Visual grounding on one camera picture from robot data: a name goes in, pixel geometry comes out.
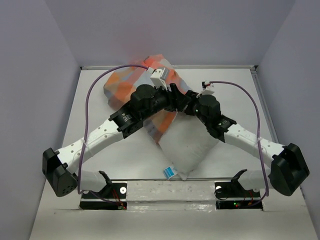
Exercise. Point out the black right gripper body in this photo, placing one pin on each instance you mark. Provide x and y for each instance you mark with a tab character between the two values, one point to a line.
190	109

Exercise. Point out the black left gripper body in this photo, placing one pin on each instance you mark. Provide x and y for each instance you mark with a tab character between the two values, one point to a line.
168	103

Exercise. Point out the white pillow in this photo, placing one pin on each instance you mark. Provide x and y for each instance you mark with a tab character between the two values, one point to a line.
186	143

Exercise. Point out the orange blue checked pillowcase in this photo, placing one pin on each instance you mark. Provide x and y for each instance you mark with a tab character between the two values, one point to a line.
123	82

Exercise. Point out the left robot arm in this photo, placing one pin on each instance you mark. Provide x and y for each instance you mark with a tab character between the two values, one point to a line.
62	167

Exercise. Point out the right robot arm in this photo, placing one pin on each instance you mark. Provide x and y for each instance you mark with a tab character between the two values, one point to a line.
283	166

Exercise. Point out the blue pillow label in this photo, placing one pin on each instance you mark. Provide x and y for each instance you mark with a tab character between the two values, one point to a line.
170	172

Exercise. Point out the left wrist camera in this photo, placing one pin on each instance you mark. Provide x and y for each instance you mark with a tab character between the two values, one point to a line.
159	76

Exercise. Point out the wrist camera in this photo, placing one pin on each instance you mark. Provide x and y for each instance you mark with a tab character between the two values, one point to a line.
207	89
159	76

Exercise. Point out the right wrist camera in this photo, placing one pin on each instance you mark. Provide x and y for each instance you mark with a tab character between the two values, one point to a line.
207	89

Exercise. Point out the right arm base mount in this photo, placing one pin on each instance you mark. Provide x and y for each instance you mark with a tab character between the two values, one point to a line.
230	195

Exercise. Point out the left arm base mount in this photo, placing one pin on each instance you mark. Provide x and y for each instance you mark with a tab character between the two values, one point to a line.
111	197

